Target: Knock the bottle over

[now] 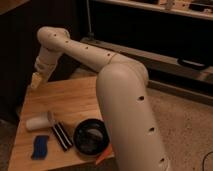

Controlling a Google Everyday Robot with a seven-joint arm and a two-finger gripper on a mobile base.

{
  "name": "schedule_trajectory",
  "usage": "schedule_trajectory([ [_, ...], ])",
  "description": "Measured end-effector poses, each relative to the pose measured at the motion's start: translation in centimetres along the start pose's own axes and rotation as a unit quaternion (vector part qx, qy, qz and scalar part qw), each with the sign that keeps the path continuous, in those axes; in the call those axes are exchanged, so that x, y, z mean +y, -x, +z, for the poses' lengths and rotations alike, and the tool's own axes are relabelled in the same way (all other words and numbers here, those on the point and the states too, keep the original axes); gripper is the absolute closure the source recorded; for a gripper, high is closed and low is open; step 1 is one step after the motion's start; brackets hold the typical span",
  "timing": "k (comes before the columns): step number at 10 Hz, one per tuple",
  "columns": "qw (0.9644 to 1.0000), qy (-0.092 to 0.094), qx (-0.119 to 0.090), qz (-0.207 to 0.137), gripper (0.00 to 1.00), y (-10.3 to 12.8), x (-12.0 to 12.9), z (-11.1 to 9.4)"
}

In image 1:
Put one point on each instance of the black round bowl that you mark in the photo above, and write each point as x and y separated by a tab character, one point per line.
90	137

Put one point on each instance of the metal shelf rail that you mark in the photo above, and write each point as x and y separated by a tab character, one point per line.
156	61

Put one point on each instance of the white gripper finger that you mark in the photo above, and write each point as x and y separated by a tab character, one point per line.
43	80
36	80

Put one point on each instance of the orange carrot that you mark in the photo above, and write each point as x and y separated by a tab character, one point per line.
108	151

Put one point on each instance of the wooden table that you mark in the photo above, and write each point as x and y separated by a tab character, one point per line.
71	101

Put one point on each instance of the blue folded cloth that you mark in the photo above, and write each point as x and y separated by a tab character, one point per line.
40	148

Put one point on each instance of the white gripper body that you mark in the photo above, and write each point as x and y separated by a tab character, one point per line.
45	66

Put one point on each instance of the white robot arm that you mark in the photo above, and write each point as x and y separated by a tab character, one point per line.
121	91

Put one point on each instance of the black handle loop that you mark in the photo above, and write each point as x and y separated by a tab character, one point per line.
195	66

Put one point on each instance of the upper wooden shelf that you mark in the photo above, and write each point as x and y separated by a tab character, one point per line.
176	7

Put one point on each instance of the black white striped sponge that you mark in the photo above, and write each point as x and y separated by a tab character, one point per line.
62	136

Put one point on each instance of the vertical metal pole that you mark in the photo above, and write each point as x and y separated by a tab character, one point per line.
90	32

